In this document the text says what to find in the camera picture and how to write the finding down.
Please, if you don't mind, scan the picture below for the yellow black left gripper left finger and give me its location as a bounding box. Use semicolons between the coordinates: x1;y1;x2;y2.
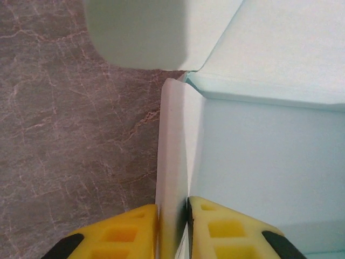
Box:
40;204;160;259

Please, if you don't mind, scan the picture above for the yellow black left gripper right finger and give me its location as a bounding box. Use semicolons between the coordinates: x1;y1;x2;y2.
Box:
187;196;309;259

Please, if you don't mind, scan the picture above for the light teal paper box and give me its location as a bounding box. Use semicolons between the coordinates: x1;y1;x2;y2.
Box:
83;0;345;259

